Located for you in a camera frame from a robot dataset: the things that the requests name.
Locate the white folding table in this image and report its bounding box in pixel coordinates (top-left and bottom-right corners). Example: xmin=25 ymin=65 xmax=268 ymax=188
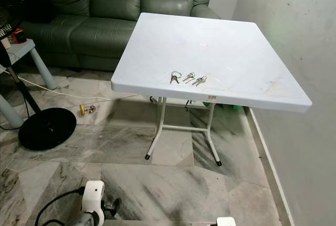
xmin=111 ymin=12 xmax=313 ymax=167

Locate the red and black small object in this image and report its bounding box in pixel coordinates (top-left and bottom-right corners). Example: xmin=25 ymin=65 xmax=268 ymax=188
xmin=10 ymin=27 xmax=28 ymax=44

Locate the bunch of silver keys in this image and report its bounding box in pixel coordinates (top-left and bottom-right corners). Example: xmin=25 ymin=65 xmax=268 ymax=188
xmin=192 ymin=76 xmax=208 ymax=87

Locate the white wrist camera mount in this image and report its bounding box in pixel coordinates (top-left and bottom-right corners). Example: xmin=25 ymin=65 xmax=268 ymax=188
xmin=216 ymin=217 xmax=237 ymax=226
xmin=81 ymin=180 xmax=106 ymax=226

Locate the yellow and red small toy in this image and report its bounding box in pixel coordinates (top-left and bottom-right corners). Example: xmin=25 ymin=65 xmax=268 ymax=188
xmin=79 ymin=104 xmax=97 ymax=116

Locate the white floor cable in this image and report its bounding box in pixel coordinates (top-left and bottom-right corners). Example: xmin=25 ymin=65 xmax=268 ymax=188
xmin=3 ymin=68 xmax=140 ymax=101

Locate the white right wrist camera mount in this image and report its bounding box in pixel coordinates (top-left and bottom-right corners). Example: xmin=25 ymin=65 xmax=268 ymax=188
xmin=216 ymin=217 xmax=237 ymax=226

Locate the black standing fan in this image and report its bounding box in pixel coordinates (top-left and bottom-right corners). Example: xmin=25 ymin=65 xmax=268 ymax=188
xmin=0 ymin=0 xmax=77 ymax=151

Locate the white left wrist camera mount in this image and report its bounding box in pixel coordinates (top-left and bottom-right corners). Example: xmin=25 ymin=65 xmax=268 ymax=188
xmin=81 ymin=180 xmax=106 ymax=226

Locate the green leather sofa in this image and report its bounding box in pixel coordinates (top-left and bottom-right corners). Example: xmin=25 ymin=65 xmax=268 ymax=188
xmin=21 ymin=0 xmax=221 ymax=72

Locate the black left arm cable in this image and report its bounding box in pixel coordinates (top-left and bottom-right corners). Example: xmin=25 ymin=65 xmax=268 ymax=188
xmin=34 ymin=188 xmax=85 ymax=226

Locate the silver key on small ring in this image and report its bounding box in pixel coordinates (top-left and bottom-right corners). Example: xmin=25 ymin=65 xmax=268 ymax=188
xmin=183 ymin=72 xmax=196 ymax=84

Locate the small grey side table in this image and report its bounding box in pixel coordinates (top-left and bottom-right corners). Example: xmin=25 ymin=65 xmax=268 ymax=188
xmin=0 ymin=38 xmax=58 ymax=130

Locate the green object under table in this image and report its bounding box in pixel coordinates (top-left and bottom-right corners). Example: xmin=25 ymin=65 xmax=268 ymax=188
xmin=202 ymin=100 xmax=243 ymax=112

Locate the dark key with large ring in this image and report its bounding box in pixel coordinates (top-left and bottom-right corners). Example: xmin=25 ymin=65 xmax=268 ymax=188
xmin=170 ymin=70 xmax=183 ymax=84

